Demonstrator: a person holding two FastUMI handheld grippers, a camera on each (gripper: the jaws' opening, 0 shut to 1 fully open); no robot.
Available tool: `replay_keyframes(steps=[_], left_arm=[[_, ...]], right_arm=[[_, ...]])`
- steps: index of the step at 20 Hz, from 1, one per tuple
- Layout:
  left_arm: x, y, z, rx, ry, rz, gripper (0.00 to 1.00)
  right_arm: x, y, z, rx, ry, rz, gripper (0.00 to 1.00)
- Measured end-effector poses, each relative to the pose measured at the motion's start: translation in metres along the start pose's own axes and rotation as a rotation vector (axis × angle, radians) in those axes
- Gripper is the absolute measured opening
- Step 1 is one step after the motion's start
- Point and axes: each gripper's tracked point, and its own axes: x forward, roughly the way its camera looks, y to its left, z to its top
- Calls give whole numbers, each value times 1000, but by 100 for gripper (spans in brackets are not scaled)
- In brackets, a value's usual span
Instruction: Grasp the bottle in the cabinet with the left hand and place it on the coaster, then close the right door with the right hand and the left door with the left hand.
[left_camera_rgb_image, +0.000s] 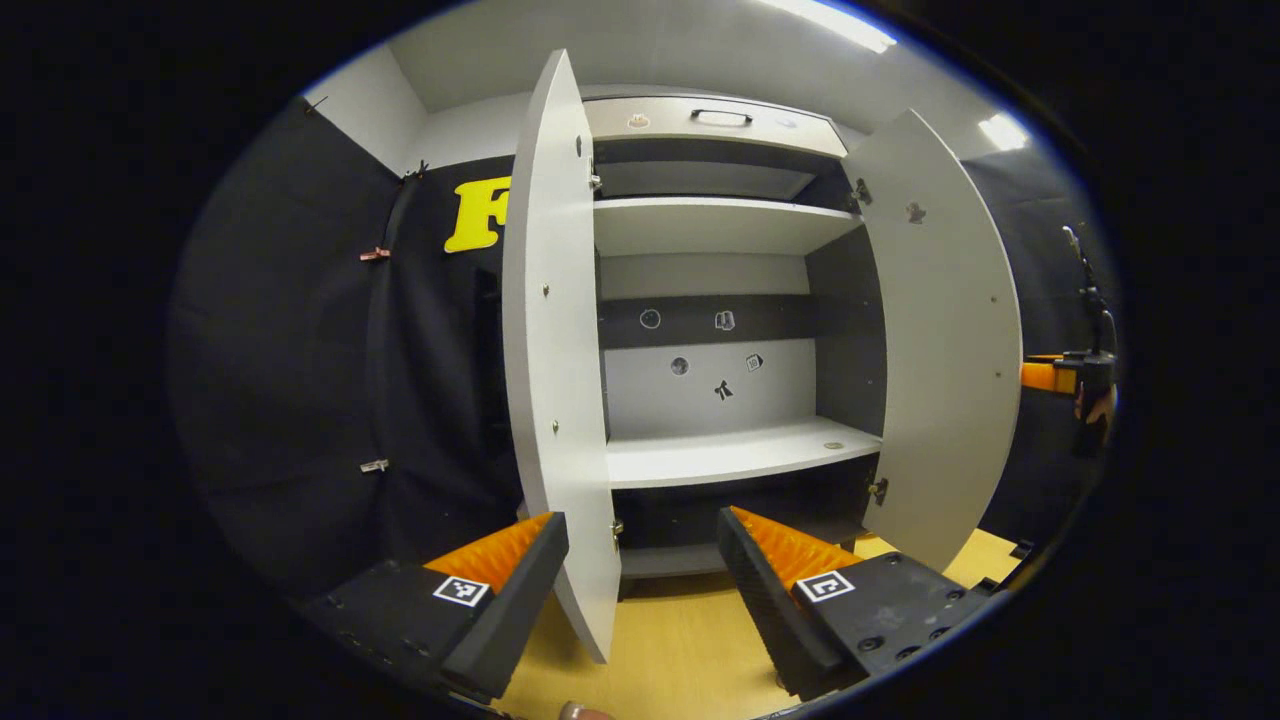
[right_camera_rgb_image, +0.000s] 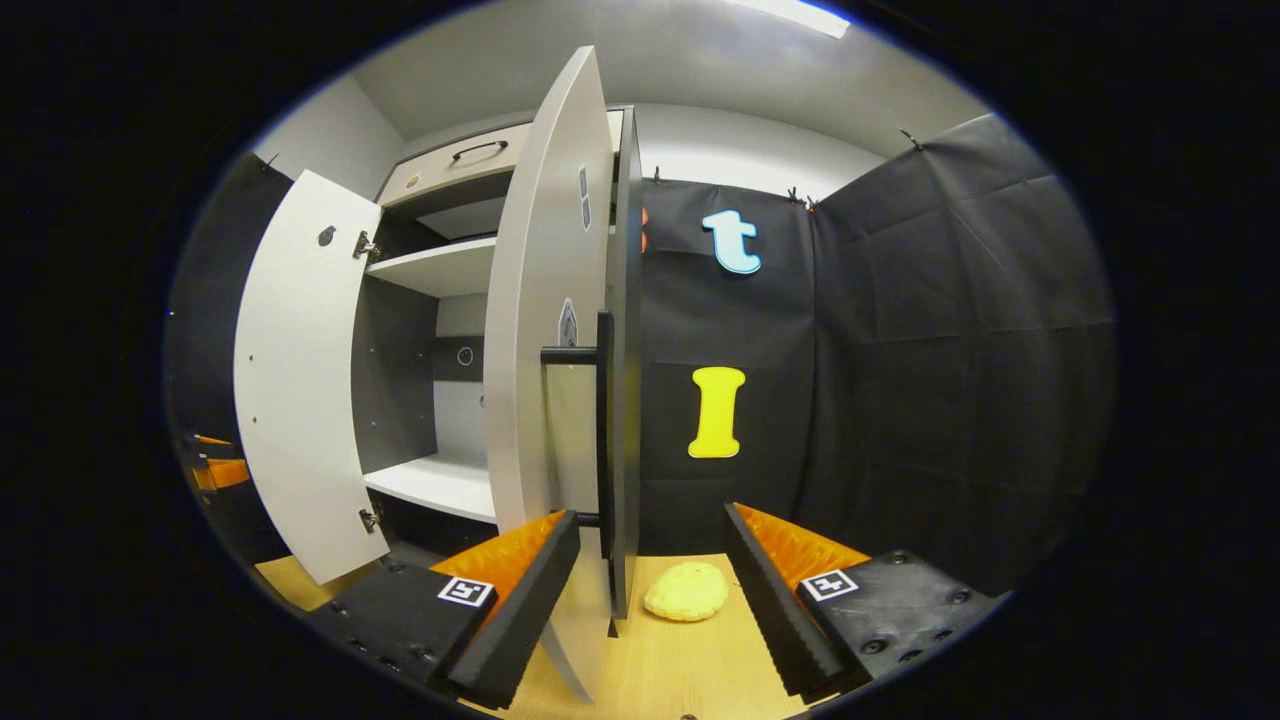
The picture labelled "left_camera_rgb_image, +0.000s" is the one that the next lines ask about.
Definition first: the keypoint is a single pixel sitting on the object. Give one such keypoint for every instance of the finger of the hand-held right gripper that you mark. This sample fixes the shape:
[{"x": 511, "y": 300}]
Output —
[{"x": 1045, "y": 377}]

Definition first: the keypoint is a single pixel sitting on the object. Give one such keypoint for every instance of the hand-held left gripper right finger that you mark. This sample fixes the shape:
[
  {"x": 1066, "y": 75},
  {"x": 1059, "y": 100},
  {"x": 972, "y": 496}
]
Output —
[{"x": 765, "y": 610}]

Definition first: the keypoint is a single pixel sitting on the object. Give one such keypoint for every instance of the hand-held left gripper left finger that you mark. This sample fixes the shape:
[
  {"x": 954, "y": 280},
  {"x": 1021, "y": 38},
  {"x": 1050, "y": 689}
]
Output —
[{"x": 520, "y": 600}]

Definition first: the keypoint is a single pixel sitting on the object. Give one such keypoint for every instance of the white cabinet door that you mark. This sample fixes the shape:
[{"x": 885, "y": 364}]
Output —
[
  {"x": 560, "y": 350},
  {"x": 950, "y": 330}
]

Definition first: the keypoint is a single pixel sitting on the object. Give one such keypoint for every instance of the white cabinet drawer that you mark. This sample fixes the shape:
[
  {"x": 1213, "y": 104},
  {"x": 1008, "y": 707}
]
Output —
[{"x": 800, "y": 130}]

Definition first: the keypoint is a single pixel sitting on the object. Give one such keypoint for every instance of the white and grey cabinet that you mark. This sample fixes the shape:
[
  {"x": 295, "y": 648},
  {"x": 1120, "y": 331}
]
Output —
[{"x": 720, "y": 225}]

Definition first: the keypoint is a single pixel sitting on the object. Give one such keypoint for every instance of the black backdrop cloth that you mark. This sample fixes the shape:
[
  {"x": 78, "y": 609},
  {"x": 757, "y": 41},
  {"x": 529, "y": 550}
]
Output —
[
  {"x": 1040, "y": 260},
  {"x": 300, "y": 380}
]

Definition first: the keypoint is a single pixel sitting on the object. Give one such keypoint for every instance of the small ceiling light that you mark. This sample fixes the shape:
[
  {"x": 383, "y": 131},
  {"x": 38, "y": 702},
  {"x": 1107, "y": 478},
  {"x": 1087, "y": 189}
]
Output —
[{"x": 1003, "y": 131}]

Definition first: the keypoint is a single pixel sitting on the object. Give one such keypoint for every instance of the red cloth clip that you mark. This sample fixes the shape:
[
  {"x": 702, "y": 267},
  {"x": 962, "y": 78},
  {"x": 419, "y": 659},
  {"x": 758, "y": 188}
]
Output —
[{"x": 375, "y": 254}]

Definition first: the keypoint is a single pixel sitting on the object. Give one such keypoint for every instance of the long ceiling light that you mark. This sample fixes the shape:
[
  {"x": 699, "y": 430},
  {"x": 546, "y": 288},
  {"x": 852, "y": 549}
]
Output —
[{"x": 830, "y": 22}]

